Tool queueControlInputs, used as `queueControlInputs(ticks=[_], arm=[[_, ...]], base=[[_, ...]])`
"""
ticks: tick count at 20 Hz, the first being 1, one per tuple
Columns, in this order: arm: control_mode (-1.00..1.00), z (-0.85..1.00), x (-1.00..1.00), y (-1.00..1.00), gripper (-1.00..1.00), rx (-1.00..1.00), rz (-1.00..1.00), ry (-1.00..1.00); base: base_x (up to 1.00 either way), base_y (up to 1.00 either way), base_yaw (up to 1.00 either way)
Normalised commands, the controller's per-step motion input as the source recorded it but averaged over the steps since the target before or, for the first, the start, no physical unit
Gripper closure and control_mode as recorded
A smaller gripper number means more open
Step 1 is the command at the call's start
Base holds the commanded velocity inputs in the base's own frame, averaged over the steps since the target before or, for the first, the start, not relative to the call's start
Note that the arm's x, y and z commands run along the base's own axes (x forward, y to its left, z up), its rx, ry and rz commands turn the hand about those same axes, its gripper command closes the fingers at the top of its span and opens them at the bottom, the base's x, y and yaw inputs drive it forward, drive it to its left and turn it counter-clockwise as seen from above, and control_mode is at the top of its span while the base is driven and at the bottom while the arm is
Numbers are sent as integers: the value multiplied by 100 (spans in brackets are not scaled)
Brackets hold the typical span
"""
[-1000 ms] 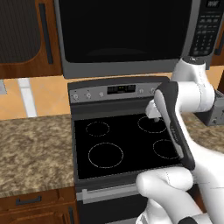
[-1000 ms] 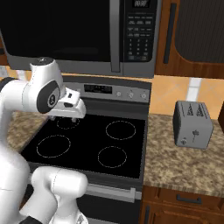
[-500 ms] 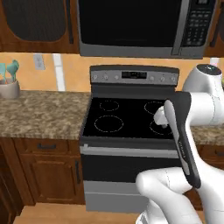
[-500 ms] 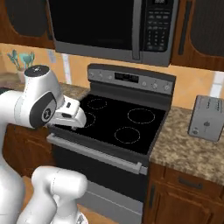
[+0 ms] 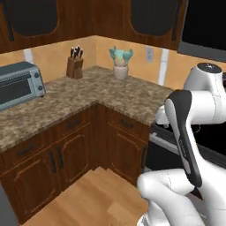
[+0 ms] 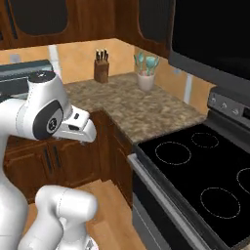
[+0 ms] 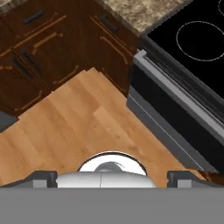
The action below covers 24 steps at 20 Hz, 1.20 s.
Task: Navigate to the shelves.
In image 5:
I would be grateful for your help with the grey toaster oven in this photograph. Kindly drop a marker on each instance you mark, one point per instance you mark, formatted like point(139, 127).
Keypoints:
point(17, 85)

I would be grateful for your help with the teal kitchen utensil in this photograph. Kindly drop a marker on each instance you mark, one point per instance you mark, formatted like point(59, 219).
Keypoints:
point(113, 54)
point(128, 55)
point(119, 56)

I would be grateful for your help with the white utensil pot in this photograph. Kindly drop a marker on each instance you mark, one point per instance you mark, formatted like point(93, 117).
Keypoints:
point(121, 72)

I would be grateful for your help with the brown wooden knife block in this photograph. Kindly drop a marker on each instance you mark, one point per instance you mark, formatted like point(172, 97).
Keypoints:
point(74, 68)

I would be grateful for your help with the black microwave oven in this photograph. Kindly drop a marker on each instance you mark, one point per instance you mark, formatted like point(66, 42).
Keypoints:
point(203, 26)

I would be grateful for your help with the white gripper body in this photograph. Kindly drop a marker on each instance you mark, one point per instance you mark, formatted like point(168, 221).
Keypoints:
point(161, 115)

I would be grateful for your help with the dark wood base cupboard door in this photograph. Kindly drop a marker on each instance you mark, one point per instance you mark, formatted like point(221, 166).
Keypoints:
point(29, 191)
point(76, 156)
point(123, 156)

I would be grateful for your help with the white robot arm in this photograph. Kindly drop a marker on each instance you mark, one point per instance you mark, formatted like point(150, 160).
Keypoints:
point(206, 106)

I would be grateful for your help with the grey wall socket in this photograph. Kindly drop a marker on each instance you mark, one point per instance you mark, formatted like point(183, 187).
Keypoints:
point(149, 54)

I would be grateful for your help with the dark wood wall cupboard door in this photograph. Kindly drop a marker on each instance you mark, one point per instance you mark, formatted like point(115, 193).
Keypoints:
point(153, 20)
point(32, 20)

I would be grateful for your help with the dark wood drawer front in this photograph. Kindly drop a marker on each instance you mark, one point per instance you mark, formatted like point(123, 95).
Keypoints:
point(11, 156)
point(139, 131)
point(85, 117)

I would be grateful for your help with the black oven with hob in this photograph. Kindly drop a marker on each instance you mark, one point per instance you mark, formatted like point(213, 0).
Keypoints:
point(164, 153)

